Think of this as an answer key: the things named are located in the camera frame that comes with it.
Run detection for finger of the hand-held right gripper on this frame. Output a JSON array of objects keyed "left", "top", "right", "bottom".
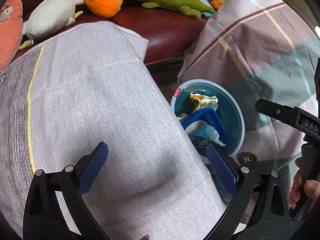
[{"left": 255, "top": 99, "right": 298, "bottom": 125}]

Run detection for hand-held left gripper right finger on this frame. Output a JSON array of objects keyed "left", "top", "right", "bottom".
[{"left": 204, "top": 142, "right": 290, "bottom": 240}]

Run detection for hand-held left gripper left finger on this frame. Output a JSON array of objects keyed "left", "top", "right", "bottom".
[{"left": 23, "top": 142, "right": 110, "bottom": 240}]

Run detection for blue and white wrapper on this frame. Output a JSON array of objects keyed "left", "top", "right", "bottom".
[{"left": 194, "top": 126, "right": 226, "bottom": 147}]

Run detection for teal round bin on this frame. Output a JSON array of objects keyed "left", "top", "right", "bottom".
[{"left": 170, "top": 79, "right": 245, "bottom": 163}]

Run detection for blue plastic tray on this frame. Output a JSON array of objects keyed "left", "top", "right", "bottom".
[{"left": 180, "top": 107, "right": 227, "bottom": 147}]

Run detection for yellow snack packet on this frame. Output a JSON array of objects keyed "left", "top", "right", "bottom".
[{"left": 189, "top": 94, "right": 219, "bottom": 112}]

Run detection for person's right hand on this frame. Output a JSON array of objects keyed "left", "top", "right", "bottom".
[{"left": 289, "top": 156, "right": 320, "bottom": 209}]

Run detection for round black emblem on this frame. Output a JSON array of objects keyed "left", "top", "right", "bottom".
[{"left": 236, "top": 151, "right": 259, "bottom": 167}]

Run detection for plaid blanket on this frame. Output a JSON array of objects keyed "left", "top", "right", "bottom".
[{"left": 177, "top": 0, "right": 320, "bottom": 205}]

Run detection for colourful plastic toys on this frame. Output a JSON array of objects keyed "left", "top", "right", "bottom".
[{"left": 196, "top": 0, "right": 232, "bottom": 17}]

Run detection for dark red leather sofa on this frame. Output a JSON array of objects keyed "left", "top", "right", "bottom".
[{"left": 12, "top": 0, "right": 225, "bottom": 67}]

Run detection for white duck plush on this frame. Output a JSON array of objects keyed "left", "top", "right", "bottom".
[{"left": 19, "top": 0, "right": 85, "bottom": 49}]

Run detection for pink bunny plush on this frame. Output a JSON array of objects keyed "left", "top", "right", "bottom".
[{"left": 0, "top": 0, "right": 23, "bottom": 72}]

